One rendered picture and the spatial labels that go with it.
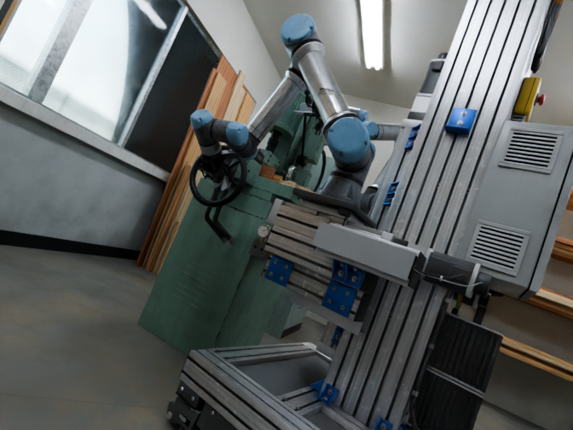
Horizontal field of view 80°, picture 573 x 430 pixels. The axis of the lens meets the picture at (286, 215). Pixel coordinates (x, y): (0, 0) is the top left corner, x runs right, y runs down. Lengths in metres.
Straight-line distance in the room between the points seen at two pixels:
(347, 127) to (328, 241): 0.33
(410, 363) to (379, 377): 0.11
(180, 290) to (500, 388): 3.27
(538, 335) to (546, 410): 0.65
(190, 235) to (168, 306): 0.36
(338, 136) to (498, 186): 0.48
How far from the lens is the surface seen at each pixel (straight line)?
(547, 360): 3.70
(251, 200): 1.64
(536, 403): 4.26
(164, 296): 1.82
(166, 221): 3.12
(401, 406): 1.18
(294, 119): 1.89
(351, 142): 0.99
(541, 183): 1.16
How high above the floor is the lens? 0.62
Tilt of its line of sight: 5 degrees up
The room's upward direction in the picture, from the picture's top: 22 degrees clockwise
